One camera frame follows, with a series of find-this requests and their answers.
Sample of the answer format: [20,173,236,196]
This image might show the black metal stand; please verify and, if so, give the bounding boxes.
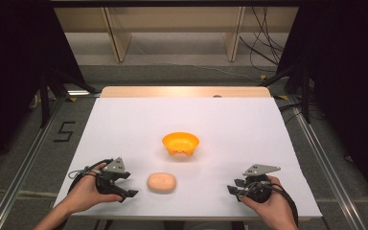
[37,67,98,129]
[259,63,312,125]

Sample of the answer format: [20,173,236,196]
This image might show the black floor cables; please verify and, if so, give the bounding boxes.
[239,7,286,73]

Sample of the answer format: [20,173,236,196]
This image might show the person's left hand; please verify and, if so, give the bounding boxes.
[64,163,124,215]

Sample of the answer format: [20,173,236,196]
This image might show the person's right hand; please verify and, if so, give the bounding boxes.
[238,175,299,230]

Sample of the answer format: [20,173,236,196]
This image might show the beige bread roll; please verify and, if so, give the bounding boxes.
[146,172,177,195]

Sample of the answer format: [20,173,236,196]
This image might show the beige wooden shelf unit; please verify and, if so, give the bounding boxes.
[53,7,300,63]

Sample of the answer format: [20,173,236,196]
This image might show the aluminium floor rail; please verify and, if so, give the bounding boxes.
[287,94,365,230]
[0,95,69,230]

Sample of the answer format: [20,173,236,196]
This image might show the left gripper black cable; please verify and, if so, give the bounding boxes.
[66,158,114,196]

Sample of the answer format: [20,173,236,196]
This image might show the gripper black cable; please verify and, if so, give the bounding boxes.
[66,158,114,196]
[240,180,299,228]

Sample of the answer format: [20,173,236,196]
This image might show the orange plastic bowl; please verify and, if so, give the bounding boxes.
[161,131,200,157]

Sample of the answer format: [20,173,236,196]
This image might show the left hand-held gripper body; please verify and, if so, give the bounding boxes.
[95,156,131,196]

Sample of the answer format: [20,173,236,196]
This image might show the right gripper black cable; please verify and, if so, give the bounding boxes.
[240,180,299,228]

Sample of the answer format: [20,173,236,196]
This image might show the black curtain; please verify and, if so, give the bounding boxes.
[275,0,368,203]
[0,0,87,180]

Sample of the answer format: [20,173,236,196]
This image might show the white table cover sheet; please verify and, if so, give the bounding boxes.
[53,97,324,219]

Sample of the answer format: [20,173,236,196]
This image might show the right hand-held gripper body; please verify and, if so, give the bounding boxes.
[240,164,282,204]

